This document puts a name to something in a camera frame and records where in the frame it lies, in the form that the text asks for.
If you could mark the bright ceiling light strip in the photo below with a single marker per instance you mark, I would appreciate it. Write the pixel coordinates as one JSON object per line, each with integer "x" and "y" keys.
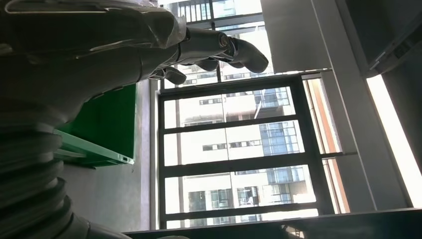
{"x": 392, "y": 132}

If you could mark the building outside window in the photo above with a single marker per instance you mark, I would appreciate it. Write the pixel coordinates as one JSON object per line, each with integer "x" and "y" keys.
{"x": 204, "y": 145}

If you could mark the green plastic crate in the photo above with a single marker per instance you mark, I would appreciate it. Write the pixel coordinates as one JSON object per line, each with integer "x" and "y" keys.
{"x": 108, "y": 122}

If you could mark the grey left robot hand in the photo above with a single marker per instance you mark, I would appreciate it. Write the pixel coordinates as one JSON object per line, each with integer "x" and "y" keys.
{"x": 82, "y": 49}

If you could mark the black window frame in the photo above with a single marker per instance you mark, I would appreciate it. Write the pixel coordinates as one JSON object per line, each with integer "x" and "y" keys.
{"x": 237, "y": 163}

